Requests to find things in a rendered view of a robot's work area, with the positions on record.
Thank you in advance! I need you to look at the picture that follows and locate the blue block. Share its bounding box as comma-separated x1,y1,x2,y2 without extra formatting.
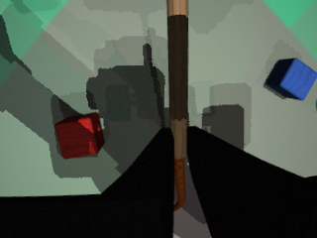
266,59,317,100

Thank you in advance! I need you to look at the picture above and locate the red block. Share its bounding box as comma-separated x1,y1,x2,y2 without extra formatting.
55,112,106,159

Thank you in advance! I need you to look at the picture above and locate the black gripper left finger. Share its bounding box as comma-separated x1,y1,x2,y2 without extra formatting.
0,127,174,238

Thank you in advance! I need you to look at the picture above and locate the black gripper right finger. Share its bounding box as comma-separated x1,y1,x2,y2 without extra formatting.
186,126,317,238

